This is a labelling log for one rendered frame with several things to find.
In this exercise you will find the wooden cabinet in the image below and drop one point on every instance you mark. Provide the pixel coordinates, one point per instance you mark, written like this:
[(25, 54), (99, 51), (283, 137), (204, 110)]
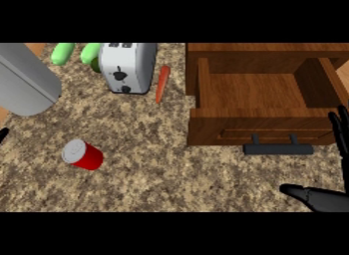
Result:
[(269, 54)]

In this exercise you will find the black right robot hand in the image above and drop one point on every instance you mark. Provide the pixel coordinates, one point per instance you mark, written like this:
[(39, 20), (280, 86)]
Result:
[(346, 186)]

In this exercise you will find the white toaster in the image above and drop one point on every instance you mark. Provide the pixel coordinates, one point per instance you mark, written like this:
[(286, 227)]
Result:
[(127, 66)]

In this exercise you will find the green cucumber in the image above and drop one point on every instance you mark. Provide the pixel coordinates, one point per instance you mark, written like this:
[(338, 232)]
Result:
[(62, 53), (90, 54)]

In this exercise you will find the grey rounded appliance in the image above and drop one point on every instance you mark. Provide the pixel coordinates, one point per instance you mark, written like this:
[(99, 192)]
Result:
[(16, 78)]

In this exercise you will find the orange carrot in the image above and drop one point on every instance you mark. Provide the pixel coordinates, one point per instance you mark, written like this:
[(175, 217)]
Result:
[(162, 83)]

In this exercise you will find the red can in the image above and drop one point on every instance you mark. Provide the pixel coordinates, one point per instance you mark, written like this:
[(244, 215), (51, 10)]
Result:
[(82, 155)]

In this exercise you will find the wooden drawer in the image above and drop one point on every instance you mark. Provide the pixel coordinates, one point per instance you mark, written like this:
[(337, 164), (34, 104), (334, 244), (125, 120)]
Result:
[(260, 109)]

